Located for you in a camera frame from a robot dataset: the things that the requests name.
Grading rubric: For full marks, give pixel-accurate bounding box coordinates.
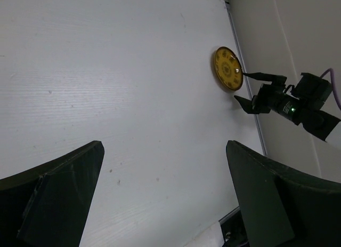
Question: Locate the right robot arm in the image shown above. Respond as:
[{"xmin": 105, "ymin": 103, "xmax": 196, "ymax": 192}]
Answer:
[{"xmin": 235, "ymin": 73, "xmax": 340, "ymax": 141}]

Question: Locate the aluminium rail right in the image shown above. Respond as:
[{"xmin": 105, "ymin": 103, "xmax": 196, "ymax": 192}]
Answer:
[{"xmin": 223, "ymin": 0, "xmax": 267, "ymax": 156}]

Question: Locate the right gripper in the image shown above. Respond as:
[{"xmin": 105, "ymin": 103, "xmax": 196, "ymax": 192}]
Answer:
[{"xmin": 234, "ymin": 72, "xmax": 298, "ymax": 119}]

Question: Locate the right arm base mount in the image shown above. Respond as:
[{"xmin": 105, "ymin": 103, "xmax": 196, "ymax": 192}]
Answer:
[{"xmin": 219, "ymin": 206, "xmax": 250, "ymax": 247}]

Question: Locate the yellow brown plate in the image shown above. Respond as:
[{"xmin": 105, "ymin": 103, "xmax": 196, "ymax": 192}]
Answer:
[{"xmin": 213, "ymin": 46, "xmax": 243, "ymax": 91}]

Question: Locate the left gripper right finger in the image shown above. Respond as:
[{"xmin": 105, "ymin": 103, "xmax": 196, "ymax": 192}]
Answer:
[{"xmin": 226, "ymin": 140, "xmax": 340, "ymax": 246}]

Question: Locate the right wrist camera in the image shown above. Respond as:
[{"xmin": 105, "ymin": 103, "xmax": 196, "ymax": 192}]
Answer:
[{"xmin": 291, "ymin": 73, "xmax": 332, "ymax": 110}]

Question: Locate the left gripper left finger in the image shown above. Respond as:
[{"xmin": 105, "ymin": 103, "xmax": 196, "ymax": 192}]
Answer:
[{"xmin": 1, "ymin": 141, "xmax": 104, "ymax": 246}]

